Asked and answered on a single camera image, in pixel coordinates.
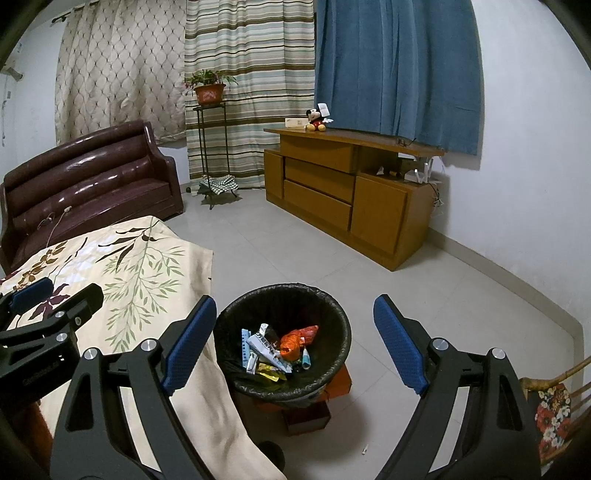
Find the floral cushion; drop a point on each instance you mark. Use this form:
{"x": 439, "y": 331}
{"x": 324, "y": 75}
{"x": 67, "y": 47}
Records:
{"x": 554, "y": 415}

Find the rattan chair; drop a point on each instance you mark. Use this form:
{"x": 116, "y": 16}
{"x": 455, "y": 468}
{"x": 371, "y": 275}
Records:
{"x": 545, "y": 381}

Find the orange box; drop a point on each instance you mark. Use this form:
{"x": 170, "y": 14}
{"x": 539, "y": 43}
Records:
{"x": 339, "y": 383}

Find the potted plant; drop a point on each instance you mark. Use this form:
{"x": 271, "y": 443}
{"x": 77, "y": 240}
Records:
{"x": 210, "y": 94}

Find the beige patterned curtain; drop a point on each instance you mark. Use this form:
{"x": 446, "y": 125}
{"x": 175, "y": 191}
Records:
{"x": 120, "y": 69}

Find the brown box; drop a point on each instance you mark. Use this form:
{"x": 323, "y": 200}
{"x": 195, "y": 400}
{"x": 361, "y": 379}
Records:
{"x": 307, "y": 420}

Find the mouse plush toy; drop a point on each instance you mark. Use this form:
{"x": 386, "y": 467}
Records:
{"x": 316, "y": 122}

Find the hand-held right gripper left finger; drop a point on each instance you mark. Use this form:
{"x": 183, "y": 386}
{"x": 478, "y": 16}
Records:
{"x": 191, "y": 341}

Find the striped curtain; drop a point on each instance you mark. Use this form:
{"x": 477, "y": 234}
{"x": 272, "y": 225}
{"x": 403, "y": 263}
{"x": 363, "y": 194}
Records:
{"x": 258, "y": 46}

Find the orange plastic bag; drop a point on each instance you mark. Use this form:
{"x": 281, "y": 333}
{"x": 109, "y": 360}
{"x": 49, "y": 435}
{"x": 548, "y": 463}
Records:
{"x": 291, "y": 345}

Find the white flat box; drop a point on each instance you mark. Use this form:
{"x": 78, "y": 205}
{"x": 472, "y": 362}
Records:
{"x": 295, "y": 123}

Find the long blue white wrapper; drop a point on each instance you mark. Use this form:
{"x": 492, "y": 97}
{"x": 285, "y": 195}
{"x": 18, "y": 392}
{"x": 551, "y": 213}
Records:
{"x": 263, "y": 348}

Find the blue curtain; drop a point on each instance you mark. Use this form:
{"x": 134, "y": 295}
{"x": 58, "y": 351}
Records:
{"x": 397, "y": 60}

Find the red plastic bag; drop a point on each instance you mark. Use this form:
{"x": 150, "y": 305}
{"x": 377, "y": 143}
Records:
{"x": 307, "y": 333}

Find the green checked cloth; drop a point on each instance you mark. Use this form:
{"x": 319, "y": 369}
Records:
{"x": 219, "y": 183}

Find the black curtain rod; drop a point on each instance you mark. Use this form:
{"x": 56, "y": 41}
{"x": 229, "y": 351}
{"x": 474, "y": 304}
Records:
{"x": 74, "y": 11}

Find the wooden cabinet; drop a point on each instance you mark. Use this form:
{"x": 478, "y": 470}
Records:
{"x": 378, "y": 212}

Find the white router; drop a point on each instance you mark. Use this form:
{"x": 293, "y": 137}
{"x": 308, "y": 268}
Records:
{"x": 415, "y": 175}

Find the blue white tube packet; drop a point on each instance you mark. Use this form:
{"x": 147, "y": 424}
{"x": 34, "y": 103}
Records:
{"x": 245, "y": 346}

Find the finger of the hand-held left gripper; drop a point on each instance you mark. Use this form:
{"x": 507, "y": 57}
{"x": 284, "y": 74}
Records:
{"x": 30, "y": 290}
{"x": 81, "y": 302}

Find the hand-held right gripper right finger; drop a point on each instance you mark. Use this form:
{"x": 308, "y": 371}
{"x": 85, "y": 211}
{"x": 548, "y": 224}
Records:
{"x": 399, "y": 341}

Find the yellow green wrapper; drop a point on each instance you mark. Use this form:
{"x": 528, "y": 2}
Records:
{"x": 270, "y": 371}

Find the black metal plant stand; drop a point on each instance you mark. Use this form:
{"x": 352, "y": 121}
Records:
{"x": 210, "y": 107}

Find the dark brown leather sofa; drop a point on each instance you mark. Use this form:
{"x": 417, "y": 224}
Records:
{"x": 92, "y": 184}

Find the black trash bin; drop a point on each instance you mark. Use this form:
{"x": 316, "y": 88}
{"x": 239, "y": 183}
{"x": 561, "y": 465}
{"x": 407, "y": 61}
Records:
{"x": 334, "y": 323}

